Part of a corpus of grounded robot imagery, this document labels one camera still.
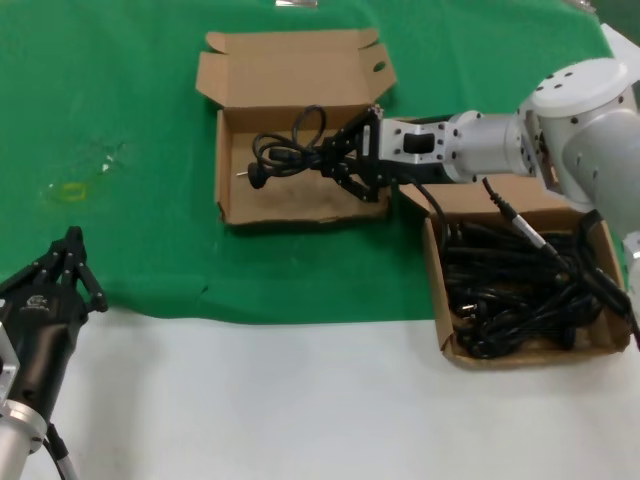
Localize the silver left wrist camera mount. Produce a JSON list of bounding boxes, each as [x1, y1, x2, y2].
[[0, 319, 21, 406]]

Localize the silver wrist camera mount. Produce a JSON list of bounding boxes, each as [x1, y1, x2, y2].
[[378, 117, 454, 174], [0, 319, 21, 406]]

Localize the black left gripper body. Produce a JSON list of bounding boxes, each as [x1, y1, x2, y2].
[[0, 282, 86, 419]]

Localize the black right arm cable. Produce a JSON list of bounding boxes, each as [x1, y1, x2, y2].
[[394, 180, 451, 239]]

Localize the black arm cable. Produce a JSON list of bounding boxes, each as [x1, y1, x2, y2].
[[42, 422, 79, 480], [394, 180, 451, 239]]

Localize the tangled black power cables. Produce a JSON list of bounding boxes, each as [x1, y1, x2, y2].
[[438, 222, 626, 360]]

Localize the open cardboard box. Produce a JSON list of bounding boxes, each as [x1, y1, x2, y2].
[[194, 28, 399, 229], [387, 117, 632, 371]]

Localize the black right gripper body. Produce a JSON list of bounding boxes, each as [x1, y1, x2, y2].
[[367, 118, 446, 189]]

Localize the green table cloth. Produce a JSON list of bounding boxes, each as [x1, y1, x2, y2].
[[0, 0, 640, 324]]

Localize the black power cable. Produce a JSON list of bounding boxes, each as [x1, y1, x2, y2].
[[237, 103, 331, 191], [442, 222, 476, 246], [454, 299, 489, 321]]

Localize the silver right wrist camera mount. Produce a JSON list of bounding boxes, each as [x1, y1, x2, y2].
[[378, 117, 454, 174]]

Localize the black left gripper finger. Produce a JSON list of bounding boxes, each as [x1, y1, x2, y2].
[[62, 249, 109, 312], [0, 226, 84, 296]]

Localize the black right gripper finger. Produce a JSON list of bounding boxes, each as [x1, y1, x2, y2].
[[322, 159, 381, 205], [322, 105, 384, 151]]

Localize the right arm cable with connector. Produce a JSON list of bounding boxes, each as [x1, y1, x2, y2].
[[480, 175, 640, 346]]

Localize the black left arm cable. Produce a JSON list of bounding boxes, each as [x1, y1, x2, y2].
[[42, 422, 79, 480]]

